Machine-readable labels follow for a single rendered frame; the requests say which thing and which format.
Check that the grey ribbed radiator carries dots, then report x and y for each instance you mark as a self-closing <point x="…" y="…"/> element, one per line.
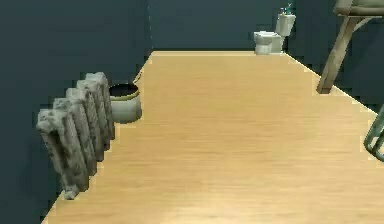
<point x="78" y="133"/>

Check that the white toilet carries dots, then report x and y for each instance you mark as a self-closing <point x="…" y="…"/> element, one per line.
<point x="270" y="36"/>

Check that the grey round bin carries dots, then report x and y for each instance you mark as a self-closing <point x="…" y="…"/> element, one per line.
<point x="126" y="106"/>

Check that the green metal rack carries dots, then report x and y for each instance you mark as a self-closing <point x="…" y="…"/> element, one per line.
<point x="376" y="138"/>

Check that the green spray bottle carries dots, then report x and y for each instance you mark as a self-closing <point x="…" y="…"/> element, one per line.
<point x="288" y="9"/>

